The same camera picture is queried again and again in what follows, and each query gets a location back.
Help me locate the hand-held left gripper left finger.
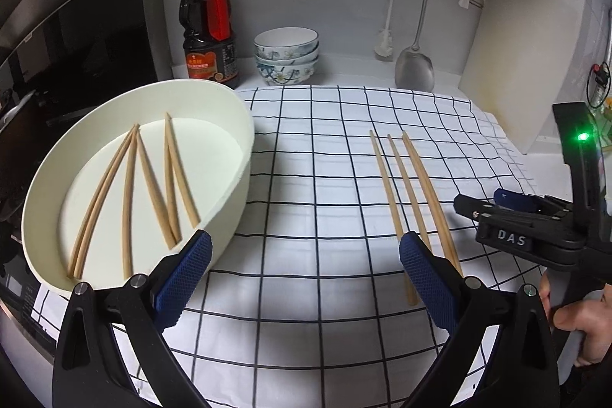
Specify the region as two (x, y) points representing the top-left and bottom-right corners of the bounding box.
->
(52, 230), (213, 408)

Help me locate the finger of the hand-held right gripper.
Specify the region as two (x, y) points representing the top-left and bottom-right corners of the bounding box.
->
(494, 188), (575, 216)
(453, 193), (573, 228)

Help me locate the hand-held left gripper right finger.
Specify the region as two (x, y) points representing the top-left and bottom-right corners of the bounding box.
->
(399, 231), (560, 408)

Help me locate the long wooden chopstick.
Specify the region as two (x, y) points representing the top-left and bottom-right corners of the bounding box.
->
(387, 135), (433, 253)
(402, 131), (464, 277)
(369, 130), (417, 306)

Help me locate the set of wooden chopsticks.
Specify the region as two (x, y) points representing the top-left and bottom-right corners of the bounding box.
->
(67, 112), (202, 281)

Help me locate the white round basin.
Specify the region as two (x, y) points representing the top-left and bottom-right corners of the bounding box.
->
(21, 78), (255, 293)

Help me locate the person's right hand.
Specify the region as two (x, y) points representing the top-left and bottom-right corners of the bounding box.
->
(539, 271), (612, 368)

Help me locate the white black-checked cloth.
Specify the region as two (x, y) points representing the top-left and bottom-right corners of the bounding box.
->
(41, 85), (539, 408)

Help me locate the gas valve with pipe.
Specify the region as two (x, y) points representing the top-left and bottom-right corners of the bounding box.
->
(587, 61), (612, 112)

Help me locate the white cutting board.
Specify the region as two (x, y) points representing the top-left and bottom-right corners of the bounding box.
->
(459, 0), (586, 155)

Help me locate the hanging metal spatula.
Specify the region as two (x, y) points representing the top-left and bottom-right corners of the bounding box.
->
(394, 0), (436, 92)

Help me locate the black gas stove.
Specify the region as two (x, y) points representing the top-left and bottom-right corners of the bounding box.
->
(0, 90), (91, 363)

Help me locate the dark sauce bottle red cap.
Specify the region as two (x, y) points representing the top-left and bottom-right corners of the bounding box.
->
(179, 0), (240, 89)

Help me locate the blue floral ceramic bowl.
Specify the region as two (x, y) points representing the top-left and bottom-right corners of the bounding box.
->
(255, 49), (319, 72)
(253, 27), (319, 60)
(257, 61), (319, 87)

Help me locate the black range hood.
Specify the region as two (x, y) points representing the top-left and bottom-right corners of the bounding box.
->
(0, 0), (163, 103)

